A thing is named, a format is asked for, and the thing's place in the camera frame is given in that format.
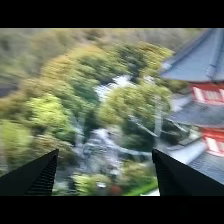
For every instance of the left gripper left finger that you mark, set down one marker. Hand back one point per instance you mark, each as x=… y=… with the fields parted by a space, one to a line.
x=36 y=178

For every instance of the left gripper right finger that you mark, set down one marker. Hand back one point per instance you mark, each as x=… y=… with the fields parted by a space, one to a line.
x=180 y=180

